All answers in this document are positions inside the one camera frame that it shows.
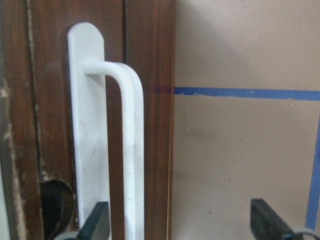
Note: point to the white drawer handle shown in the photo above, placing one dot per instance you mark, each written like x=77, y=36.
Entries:
x=88, y=71

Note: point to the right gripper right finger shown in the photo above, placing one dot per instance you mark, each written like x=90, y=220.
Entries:
x=266, y=224

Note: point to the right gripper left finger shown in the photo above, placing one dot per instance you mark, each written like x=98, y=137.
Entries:
x=97, y=225

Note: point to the brown wooden drawer cabinet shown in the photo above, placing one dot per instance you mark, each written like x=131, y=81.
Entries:
x=36, y=135

